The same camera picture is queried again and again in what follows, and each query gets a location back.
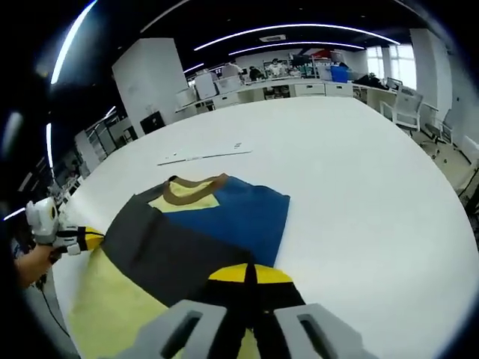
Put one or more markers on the short curved ceiling light strip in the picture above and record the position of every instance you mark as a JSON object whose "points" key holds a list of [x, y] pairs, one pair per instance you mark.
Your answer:
{"points": [[299, 43]]}

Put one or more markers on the blue bin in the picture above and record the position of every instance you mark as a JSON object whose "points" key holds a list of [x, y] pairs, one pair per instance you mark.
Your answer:
{"points": [[340, 74]]}

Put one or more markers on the wide white square pillar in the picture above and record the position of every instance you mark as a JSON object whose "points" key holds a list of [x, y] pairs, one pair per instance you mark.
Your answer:
{"points": [[149, 82]]}

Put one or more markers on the white office chair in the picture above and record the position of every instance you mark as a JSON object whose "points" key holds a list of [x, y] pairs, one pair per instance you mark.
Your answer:
{"points": [[408, 104]]}

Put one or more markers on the ceiling air vent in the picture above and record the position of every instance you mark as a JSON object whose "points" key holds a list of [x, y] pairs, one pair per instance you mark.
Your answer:
{"points": [[274, 37]]}

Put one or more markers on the yellow blue grey garment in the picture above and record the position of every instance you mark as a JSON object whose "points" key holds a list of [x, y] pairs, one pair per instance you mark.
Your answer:
{"points": [[187, 239]]}

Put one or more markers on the narrow white pillar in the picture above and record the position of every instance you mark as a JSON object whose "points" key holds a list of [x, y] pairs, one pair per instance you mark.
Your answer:
{"points": [[430, 67]]}

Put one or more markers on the person's left hand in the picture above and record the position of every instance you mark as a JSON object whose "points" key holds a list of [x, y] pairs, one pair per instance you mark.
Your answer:
{"points": [[35, 263]]}

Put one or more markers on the straight ceiling light strip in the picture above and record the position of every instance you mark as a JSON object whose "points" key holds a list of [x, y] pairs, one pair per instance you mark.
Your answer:
{"points": [[49, 146], [66, 45], [15, 214]]}

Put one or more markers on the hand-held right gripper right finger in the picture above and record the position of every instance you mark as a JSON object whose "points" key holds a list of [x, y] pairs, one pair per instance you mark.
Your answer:
{"points": [[299, 325]]}

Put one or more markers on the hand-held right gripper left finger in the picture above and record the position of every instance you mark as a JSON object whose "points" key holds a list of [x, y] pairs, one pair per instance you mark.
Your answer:
{"points": [[187, 321]]}

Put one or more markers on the black cabinet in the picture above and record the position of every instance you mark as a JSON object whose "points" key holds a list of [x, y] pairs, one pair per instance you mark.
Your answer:
{"points": [[152, 122]]}

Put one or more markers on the white counter with cabinets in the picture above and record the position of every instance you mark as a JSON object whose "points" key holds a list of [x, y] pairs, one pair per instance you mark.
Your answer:
{"points": [[310, 89]]}

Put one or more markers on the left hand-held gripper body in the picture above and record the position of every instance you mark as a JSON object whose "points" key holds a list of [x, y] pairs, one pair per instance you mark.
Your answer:
{"points": [[41, 220]]}

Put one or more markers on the white template sheet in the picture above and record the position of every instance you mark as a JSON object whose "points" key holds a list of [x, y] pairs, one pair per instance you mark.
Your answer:
{"points": [[206, 155]]}

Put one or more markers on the long curved ceiling light strip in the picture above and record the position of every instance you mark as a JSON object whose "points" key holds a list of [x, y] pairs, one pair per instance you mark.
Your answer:
{"points": [[299, 25]]}

